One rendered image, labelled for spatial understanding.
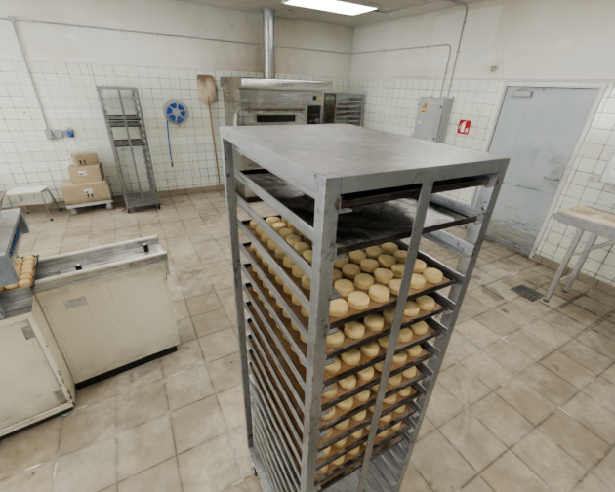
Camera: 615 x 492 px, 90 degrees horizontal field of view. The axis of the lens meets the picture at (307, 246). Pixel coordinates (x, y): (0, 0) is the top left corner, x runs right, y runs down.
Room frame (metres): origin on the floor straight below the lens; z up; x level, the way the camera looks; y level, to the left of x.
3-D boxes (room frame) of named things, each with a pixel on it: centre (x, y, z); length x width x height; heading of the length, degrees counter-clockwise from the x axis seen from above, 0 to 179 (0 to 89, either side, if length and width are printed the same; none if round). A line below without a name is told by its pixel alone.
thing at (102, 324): (1.74, 1.35, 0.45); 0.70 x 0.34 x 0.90; 126
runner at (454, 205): (0.96, -0.25, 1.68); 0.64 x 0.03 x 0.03; 30
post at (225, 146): (1.02, 0.27, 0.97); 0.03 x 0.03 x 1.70; 30
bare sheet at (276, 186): (0.86, -0.08, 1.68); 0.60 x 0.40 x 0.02; 30
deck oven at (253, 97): (5.97, 0.67, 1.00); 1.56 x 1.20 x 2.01; 120
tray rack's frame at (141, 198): (4.95, 2.84, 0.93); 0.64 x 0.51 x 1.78; 33
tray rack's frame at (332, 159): (0.87, -0.07, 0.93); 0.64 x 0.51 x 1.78; 30
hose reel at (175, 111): (5.65, 2.32, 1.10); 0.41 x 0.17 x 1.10; 120
